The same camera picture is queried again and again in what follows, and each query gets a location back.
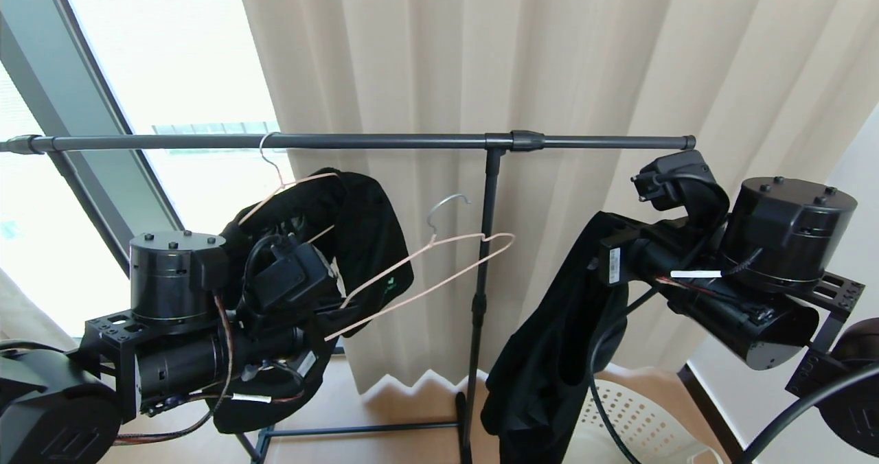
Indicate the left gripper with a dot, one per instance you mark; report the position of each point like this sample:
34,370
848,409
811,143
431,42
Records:
192,368

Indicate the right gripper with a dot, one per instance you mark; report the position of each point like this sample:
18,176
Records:
638,258

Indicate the black garment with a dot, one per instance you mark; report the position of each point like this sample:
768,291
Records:
549,354

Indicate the black shorts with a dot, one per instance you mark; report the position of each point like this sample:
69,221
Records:
371,244

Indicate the pink clothes hanger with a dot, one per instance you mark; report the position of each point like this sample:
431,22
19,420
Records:
312,178
419,292

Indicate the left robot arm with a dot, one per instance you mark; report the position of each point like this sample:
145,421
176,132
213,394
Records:
41,409

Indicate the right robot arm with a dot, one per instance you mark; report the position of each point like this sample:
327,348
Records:
783,230

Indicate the white laundry basket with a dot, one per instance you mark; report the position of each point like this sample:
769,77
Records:
652,423

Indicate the black clothes rack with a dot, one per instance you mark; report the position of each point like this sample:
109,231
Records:
378,141

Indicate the beige curtain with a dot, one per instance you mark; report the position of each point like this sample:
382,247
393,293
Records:
549,52
27,320

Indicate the window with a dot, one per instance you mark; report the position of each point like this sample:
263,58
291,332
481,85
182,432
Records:
55,93

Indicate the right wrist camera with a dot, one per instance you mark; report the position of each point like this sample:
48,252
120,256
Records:
687,182

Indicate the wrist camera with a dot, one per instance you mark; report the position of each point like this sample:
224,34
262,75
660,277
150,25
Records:
288,279
687,182

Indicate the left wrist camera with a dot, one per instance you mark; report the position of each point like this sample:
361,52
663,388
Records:
288,279

